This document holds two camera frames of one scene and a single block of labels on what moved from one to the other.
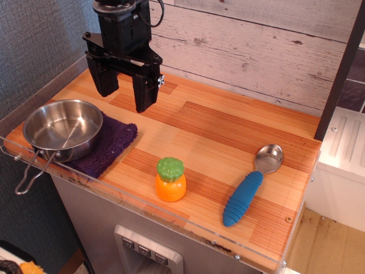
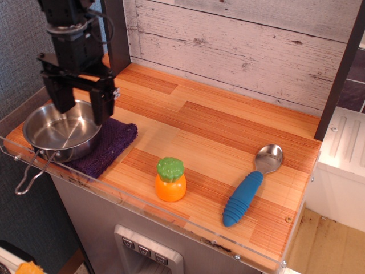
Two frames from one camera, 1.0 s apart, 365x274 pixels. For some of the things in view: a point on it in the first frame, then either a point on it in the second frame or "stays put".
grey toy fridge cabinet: [119, 237] stays put
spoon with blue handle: [267, 159] stays put
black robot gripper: [124, 43] → [78, 57]
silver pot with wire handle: [62, 131] stays put
